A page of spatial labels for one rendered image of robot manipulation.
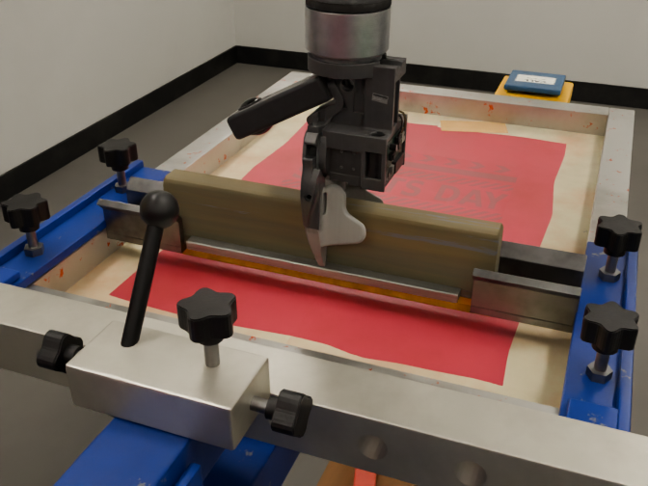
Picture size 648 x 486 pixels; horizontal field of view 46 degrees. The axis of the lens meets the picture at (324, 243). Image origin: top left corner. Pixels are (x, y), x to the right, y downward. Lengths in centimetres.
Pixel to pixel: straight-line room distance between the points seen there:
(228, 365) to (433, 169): 65
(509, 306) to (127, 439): 38
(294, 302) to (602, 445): 37
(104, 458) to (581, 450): 30
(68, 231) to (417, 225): 38
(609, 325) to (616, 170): 48
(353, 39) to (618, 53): 383
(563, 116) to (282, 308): 65
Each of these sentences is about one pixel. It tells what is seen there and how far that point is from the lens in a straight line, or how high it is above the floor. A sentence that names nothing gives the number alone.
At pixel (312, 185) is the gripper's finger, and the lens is 71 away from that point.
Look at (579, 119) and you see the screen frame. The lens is 128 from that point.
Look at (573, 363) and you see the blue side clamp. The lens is 67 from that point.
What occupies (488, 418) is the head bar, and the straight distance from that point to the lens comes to 54.
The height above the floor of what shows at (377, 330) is 96.
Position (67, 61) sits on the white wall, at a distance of 364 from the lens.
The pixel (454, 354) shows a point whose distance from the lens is 73.
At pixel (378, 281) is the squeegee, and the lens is 76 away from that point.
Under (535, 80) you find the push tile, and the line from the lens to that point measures 148.
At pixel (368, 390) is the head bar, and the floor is 104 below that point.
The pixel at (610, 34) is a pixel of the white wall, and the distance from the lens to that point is 443.
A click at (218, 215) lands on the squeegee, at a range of 81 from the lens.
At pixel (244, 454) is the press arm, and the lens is 68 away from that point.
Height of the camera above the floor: 140
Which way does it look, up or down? 29 degrees down
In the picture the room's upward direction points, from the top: straight up
